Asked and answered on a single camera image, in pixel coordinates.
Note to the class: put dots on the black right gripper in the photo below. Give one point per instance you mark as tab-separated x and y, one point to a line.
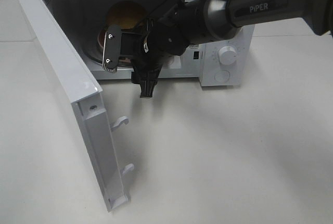
144	41

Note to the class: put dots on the pink round plate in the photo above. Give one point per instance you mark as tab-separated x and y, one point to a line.
123	62

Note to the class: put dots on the burger with sesame bun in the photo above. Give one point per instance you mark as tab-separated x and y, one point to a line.
125	14

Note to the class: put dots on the white microwave door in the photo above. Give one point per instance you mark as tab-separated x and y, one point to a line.
80	97

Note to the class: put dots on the white microwave knob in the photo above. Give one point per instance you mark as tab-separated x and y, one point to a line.
227	55

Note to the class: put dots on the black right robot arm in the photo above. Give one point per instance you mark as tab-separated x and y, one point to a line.
192	22

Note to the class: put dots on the white microwave oven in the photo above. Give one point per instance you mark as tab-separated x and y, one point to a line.
68	33

